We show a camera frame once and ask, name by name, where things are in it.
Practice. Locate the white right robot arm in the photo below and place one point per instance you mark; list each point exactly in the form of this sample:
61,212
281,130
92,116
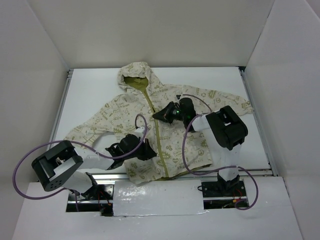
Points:
224,133

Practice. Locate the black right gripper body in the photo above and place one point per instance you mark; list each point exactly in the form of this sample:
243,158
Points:
169,114

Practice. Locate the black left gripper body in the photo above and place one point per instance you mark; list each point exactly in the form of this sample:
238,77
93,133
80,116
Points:
144,150

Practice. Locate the white foil covered board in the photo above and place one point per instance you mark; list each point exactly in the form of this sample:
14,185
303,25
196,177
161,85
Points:
158,198

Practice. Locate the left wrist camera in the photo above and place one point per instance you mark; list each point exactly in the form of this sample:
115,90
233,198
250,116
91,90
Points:
140,131

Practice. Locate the right aluminium frame rail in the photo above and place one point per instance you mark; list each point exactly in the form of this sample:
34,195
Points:
269,155

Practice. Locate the aluminium frame rail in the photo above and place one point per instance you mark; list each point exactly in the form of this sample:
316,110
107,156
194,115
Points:
269,155
61,106

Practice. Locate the left aluminium frame rail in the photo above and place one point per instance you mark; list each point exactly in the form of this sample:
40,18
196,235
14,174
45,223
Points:
61,106

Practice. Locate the cream green printed hooded jacket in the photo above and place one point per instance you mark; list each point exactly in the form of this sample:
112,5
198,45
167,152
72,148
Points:
143,95

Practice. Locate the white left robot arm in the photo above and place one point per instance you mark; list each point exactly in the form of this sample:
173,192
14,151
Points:
59,166

